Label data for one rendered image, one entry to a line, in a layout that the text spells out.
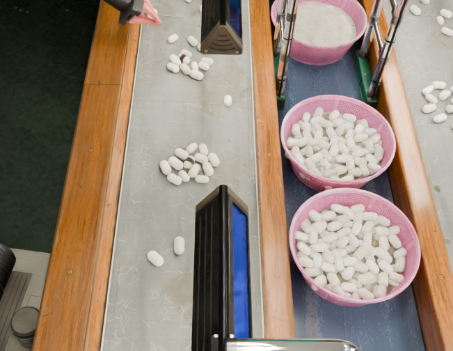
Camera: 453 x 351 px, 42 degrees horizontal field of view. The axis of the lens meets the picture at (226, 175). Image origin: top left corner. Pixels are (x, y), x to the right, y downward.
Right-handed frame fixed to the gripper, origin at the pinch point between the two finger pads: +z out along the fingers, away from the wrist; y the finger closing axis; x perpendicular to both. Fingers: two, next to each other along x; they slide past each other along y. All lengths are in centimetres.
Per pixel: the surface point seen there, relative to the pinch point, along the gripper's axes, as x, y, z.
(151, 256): 2, -65, 6
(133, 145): 8.0, -34.9, 2.2
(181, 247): -2, -62, 11
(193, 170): -2.6, -43.0, 12.0
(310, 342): -41, -95, 2
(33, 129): 99, 33, 8
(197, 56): -0.8, -3.9, 12.9
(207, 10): -28.2, -27.7, -6.1
